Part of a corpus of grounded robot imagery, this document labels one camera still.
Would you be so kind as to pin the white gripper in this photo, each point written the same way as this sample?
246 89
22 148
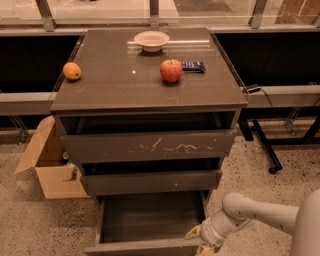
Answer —
207 234

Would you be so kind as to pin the grey bottom drawer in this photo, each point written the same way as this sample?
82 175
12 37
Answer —
148 224

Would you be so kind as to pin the grey drawer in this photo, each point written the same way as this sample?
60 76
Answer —
101 179
148 224
152 137

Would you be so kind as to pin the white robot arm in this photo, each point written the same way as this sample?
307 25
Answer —
238 211

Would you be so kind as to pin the grey middle drawer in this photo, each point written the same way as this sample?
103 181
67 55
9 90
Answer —
101 179

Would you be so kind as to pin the grey drawer cabinet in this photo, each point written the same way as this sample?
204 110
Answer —
119 78

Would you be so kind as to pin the grey top drawer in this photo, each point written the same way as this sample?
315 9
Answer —
152 137

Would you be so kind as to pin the black rolling stand base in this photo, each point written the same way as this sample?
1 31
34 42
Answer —
309 138

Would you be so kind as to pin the cardboard box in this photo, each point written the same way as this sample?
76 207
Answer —
45 154

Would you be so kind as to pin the black power adapter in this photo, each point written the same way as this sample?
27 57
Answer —
251 89

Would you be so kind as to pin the red apple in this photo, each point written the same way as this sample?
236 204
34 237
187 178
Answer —
171 70

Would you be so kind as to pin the blue snack packet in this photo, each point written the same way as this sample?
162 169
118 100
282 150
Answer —
194 66

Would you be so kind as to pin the white bowl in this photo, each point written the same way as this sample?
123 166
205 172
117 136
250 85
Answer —
151 41

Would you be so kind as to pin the orange fruit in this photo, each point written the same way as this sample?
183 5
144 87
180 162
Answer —
72 71

